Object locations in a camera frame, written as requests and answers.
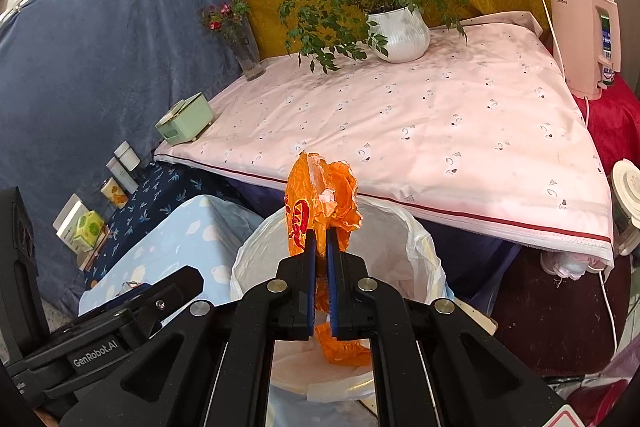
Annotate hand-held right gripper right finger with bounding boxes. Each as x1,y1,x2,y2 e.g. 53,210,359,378
326,227,572,427

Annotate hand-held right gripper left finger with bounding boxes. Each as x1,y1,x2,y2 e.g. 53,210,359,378
59,228,318,427

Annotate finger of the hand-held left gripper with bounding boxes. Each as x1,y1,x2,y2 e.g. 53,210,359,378
117,264,206,339

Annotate white trash bin with liner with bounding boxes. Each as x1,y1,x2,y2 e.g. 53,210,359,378
229,196,451,404

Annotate orange plastic bag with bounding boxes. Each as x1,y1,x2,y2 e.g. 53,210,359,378
285,152,374,367

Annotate light blue planet tablecloth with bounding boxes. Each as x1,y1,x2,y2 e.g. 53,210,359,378
78,195,266,319

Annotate white cardboard box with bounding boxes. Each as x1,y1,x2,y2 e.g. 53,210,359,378
53,194,94,254

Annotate green tissue pack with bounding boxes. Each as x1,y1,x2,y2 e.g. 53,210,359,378
73,210,107,253

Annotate dark blue patterned cloth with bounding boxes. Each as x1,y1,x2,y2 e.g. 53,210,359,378
84,159,252,291

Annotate cream and yellow can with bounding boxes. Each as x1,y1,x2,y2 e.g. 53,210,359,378
99,178,129,210

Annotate slim white bottle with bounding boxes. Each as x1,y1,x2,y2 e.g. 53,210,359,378
105,157,137,196

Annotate wide white bottle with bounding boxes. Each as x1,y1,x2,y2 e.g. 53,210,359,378
113,140,141,170

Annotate green tissue box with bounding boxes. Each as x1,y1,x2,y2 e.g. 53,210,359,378
154,92,216,146

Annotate pink printed sheet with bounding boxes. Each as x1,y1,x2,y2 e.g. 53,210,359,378
153,10,615,268

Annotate dark brown cloth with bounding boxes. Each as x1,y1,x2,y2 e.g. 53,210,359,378
491,251,632,377

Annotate white crumpled plastic bag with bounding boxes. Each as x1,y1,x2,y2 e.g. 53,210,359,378
539,251,607,281

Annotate glass vase with red flowers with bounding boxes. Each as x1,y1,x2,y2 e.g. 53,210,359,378
200,1,266,82

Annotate blue-grey blanket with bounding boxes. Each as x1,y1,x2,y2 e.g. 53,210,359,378
0,0,247,310

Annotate pink plastic bag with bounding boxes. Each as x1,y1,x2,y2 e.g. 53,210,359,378
566,346,640,427

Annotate white round appliance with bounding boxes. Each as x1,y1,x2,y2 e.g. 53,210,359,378
610,158,640,256

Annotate red cloth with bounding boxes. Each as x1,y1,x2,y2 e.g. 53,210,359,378
572,73,640,178

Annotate white water dispenser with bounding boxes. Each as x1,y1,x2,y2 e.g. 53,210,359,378
548,0,621,100

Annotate white power cable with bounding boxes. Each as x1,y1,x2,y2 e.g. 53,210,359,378
581,96,622,360

